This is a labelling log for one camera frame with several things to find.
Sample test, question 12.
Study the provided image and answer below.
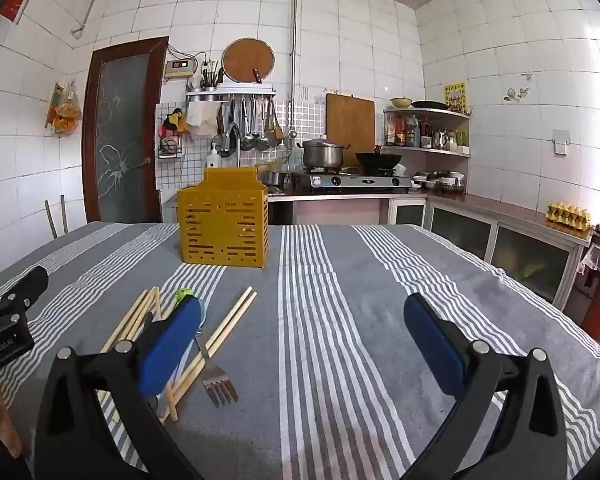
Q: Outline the wire grid wall rack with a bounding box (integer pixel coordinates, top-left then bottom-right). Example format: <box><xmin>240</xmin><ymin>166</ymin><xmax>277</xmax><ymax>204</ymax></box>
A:
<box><xmin>156</xmin><ymin>102</ymin><xmax>187</xmax><ymax>160</ymax></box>

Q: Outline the yellow perforated utensil holder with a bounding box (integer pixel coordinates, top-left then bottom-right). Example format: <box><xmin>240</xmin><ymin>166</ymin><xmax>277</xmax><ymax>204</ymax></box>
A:
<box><xmin>176</xmin><ymin>167</ymin><xmax>271</xmax><ymax>267</ymax></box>

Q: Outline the beige controller box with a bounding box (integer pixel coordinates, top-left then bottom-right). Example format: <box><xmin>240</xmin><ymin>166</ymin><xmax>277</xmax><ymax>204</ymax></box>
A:
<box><xmin>164</xmin><ymin>58</ymin><xmax>197</xmax><ymax>79</ymax></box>

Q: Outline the row of condiment bottles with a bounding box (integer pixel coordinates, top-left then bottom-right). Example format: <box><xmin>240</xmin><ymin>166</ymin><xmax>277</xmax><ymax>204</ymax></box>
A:
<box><xmin>385</xmin><ymin>114</ymin><xmax>433</xmax><ymax>147</ymax></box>

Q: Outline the small hanging striped board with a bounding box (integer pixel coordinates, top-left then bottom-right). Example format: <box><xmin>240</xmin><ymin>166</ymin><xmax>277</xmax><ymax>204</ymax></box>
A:
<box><xmin>45</xmin><ymin>82</ymin><xmax>63</xmax><ymax>128</ymax></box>

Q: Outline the hanging plastic bag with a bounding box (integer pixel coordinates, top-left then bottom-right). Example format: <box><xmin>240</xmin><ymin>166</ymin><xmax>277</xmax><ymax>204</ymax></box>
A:
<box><xmin>54</xmin><ymin>80</ymin><xmax>83</xmax><ymax>135</ymax></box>

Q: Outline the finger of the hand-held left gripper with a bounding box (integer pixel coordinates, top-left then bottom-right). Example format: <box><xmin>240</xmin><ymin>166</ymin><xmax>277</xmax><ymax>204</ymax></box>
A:
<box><xmin>0</xmin><ymin>266</ymin><xmax>49</xmax><ymax>341</ymax></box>

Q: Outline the steel gas stove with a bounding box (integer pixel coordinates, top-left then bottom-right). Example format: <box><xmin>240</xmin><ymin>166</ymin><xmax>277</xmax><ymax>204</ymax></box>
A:
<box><xmin>307</xmin><ymin>169</ymin><xmax>413</xmax><ymax>195</ymax></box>

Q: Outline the brown frosted glass door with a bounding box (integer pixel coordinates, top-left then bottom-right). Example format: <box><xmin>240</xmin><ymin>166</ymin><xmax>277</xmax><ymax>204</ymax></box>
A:
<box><xmin>81</xmin><ymin>36</ymin><xmax>170</xmax><ymax>224</ymax></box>

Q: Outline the round wooden cutting board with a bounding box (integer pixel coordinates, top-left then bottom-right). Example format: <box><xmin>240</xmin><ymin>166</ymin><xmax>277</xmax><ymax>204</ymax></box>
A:
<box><xmin>222</xmin><ymin>37</ymin><xmax>277</xmax><ymax>84</ymax></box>

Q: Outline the person's left hand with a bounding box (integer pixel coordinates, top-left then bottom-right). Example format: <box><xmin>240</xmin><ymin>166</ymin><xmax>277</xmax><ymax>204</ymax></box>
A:
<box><xmin>0</xmin><ymin>376</ymin><xmax>25</xmax><ymax>461</ymax></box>

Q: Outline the pile of steel dishes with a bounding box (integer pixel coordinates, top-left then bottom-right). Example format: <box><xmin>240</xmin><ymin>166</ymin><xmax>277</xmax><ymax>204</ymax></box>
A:
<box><xmin>412</xmin><ymin>170</ymin><xmax>466</xmax><ymax>193</ymax></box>

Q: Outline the bunch of wooden chopsticks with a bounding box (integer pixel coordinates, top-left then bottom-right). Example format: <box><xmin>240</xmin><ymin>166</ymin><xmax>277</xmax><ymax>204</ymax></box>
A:
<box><xmin>100</xmin><ymin>286</ymin><xmax>258</xmax><ymax>423</ymax></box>

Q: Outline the black wok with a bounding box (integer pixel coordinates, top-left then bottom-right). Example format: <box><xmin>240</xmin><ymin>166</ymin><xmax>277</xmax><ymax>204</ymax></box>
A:
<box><xmin>354</xmin><ymin>146</ymin><xmax>405</xmax><ymax>171</ymax></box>

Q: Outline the grey striped tablecloth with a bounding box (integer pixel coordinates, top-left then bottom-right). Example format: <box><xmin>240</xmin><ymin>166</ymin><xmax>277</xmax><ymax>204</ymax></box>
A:
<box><xmin>0</xmin><ymin>221</ymin><xmax>600</xmax><ymax>480</ymax></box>

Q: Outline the yellow egg tray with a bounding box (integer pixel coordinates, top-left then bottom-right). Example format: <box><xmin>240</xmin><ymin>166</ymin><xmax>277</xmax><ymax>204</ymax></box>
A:
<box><xmin>545</xmin><ymin>201</ymin><xmax>592</xmax><ymax>231</ymax></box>

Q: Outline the grey metal water pipe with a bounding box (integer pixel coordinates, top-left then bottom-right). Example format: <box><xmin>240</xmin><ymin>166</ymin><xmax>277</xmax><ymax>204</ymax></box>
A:
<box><xmin>267</xmin><ymin>0</ymin><xmax>301</xmax><ymax>141</ymax></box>

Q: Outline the rectangular wooden cutting board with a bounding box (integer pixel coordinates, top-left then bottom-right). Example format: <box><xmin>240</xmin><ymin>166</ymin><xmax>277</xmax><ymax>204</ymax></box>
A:
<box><xmin>325</xmin><ymin>92</ymin><xmax>376</xmax><ymax>153</ymax></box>

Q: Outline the white hanging cloth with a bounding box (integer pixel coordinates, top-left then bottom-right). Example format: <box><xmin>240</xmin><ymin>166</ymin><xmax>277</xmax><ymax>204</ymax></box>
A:
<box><xmin>186</xmin><ymin>101</ymin><xmax>220</xmax><ymax>136</ymax></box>

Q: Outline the row of hanging kitchen utensils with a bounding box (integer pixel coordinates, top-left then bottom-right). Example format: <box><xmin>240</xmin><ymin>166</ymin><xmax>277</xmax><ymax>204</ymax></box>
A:
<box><xmin>215</xmin><ymin>97</ymin><xmax>286</xmax><ymax>153</ymax></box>

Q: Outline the steel faucet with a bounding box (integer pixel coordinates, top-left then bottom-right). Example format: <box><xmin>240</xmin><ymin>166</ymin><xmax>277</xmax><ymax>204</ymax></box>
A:
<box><xmin>225</xmin><ymin>122</ymin><xmax>243</xmax><ymax>168</ymax></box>

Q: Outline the yellow wall poster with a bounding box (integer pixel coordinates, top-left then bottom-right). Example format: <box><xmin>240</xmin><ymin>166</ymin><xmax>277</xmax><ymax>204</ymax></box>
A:
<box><xmin>443</xmin><ymin>81</ymin><xmax>468</xmax><ymax>113</ymax></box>

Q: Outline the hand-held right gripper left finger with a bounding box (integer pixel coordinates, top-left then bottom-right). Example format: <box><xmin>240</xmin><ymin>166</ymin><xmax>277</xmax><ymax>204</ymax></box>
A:
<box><xmin>34</xmin><ymin>296</ymin><xmax>208</xmax><ymax>480</ymax></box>

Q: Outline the wall sticker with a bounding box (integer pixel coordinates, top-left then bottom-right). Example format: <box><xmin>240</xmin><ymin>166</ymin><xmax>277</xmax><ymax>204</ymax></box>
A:
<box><xmin>502</xmin><ymin>72</ymin><xmax>533</xmax><ymax>103</ymax></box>

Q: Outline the green frog handle fork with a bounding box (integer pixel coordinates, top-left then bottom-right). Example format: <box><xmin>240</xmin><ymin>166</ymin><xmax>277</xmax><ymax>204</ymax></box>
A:
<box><xmin>174</xmin><ymin>287</ymin><xmax>240</xmax><ymax>407</ymax></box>

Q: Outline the white wall pipe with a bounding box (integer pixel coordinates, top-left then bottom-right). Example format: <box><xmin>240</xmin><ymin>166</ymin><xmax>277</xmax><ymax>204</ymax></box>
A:
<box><xmin>71</xmin><ymin>0</ymin><xmax>136</xmax><ymax>38</ymax></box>

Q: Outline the glass door counter cabinet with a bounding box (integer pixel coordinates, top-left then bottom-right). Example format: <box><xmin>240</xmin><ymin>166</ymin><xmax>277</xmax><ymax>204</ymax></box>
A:
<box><xmin>390</xmin><ymin>195</ymin><xmax>593</xmax><ymax>311</ymax></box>

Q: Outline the steel cooking pot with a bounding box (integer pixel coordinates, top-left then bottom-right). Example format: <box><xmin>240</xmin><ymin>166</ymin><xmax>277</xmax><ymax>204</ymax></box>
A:
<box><xmin>300</xmin><ymin>137</ymin><xmax>352</xmax><ymax>170</ymax></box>

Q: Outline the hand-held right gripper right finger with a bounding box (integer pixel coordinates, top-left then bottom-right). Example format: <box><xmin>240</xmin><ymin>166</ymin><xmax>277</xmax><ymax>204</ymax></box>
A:
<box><xmin>402</xmin><ymin>292</ymin><xmax>568</xmax><ymax>480</ymax></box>

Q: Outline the metal wall rack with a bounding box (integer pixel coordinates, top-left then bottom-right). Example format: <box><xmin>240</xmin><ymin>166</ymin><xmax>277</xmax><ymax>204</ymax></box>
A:
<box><xmin>186</xmin><ymin>83</ymin><xmax>277</xmax><ymax>103</ymax></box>

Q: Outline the white corner shelf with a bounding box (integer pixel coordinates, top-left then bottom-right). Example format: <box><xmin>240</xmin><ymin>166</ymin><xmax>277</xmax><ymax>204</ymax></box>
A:
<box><xmin>382</xmin><ymin>106</ymin><xmax>473</xmax><ymax>160</ymax></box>

